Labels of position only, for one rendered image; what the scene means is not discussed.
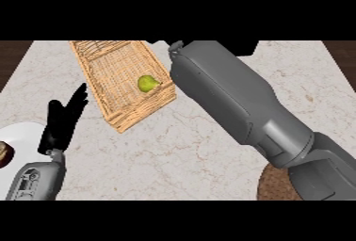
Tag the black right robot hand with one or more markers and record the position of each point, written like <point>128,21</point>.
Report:
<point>243,46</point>

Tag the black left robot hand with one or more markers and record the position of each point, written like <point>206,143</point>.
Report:
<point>63,125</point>

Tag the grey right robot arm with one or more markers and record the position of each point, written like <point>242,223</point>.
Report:
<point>242,100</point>

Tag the brown bread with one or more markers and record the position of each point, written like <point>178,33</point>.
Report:
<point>5,154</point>

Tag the wicker basket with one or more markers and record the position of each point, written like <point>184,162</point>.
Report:
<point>116,62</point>

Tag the green pear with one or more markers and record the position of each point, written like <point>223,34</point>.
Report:
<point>147,83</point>

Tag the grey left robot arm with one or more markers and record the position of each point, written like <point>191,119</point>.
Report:
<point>38,180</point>

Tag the brown woven placemat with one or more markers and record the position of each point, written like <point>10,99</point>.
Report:
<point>274,185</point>

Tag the white plate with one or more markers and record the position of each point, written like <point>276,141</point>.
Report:
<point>26,144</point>

